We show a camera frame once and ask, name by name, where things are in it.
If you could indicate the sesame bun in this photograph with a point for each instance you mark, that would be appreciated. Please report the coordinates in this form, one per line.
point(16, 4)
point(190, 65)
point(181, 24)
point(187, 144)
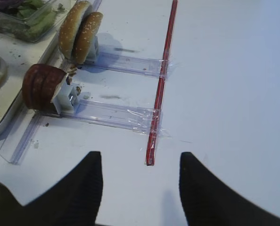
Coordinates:
point(70, 26)
point(89, 29)

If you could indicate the clear plastic container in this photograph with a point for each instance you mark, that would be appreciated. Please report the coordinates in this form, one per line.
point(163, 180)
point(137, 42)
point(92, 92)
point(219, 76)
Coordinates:
point(24, 21)

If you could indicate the white pusher block behind buns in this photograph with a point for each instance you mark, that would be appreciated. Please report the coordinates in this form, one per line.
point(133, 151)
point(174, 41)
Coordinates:
point(93, 53)

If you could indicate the red salami slices stack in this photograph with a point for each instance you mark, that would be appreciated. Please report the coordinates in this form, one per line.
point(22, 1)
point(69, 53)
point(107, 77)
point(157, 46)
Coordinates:
point(39, 85)

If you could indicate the clear track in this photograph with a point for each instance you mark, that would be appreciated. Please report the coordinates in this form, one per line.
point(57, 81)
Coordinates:
point(137, 119)
point(143, 66)

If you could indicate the green lettuce in container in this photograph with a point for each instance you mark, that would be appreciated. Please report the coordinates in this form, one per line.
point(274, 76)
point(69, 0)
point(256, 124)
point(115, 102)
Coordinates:
point(36, 21)

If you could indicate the white pusher block right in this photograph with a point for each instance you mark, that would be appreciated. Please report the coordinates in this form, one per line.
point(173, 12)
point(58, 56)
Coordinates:
point(65, 98)

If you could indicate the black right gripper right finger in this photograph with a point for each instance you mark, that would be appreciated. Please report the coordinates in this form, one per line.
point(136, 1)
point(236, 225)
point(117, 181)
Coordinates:
point(207, 201)

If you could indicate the clear track upper right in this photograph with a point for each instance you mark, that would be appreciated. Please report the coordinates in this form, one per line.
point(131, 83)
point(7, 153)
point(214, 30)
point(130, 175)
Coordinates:
point(143, 66)

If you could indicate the rear sesame bun top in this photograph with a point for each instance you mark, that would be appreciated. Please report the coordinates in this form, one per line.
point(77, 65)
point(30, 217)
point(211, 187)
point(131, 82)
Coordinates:
point(89, 29)

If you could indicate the clear rail right of tray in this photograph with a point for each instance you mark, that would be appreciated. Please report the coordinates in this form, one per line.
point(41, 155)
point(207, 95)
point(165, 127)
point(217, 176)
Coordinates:
point(21, 131)

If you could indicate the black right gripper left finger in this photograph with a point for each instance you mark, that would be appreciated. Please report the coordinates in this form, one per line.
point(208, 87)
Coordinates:
point(72, 201)

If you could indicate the front sesame bun top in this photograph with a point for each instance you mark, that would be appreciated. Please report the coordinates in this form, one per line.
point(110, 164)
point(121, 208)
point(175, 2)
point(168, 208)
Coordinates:
point(70, 26)

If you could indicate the clear track lower right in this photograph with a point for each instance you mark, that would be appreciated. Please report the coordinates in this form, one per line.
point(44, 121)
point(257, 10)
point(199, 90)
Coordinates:
point(137, 119)

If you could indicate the red plastic rail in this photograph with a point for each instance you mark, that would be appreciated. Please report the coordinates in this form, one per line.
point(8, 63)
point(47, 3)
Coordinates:
point(162, 80)

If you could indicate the silver metal tray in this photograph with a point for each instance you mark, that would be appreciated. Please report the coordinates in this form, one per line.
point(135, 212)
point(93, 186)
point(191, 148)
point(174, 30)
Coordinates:
point(19, 56)

